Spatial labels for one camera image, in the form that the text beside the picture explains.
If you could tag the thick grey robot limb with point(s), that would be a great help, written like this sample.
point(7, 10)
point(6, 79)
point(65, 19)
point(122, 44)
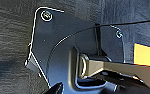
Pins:
point(124, 70)

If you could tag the round silver base bolt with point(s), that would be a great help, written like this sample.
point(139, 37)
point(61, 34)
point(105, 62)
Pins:
point(118, 34)
point(46, 15)

